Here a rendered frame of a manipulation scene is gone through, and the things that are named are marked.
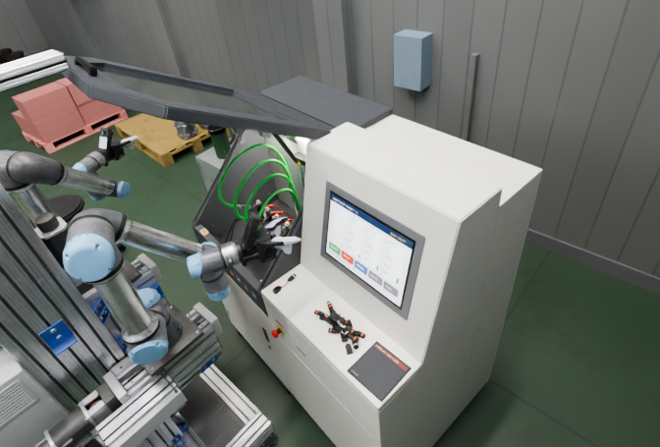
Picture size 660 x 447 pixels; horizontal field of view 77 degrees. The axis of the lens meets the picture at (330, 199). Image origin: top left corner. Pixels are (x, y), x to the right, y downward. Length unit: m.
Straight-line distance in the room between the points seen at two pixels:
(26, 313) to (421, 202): 1.28
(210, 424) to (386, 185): 1.64
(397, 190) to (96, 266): 0.88
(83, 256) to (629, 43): 2.60
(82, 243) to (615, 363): 2.74
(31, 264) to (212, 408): 1.33
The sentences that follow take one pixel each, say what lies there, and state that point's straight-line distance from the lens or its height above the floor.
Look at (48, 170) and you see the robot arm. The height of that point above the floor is 1.61.
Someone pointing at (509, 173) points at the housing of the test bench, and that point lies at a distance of 1.57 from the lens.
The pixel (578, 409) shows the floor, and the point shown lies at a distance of 2.78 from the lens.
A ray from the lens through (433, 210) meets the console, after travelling 1.26.
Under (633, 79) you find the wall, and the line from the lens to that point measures 2.79.
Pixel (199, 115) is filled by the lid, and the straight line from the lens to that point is 1.33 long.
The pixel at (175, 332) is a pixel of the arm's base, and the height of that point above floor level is 1.08.
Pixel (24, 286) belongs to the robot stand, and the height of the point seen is 1.46.
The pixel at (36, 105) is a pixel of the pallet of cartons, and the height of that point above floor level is 0.59.
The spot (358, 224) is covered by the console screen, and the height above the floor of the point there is 1.35.
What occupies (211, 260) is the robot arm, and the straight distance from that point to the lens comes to 1.33.
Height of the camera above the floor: 2.34
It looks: 37 degrees down
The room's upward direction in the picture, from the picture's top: 7 degrees counter-clockwise
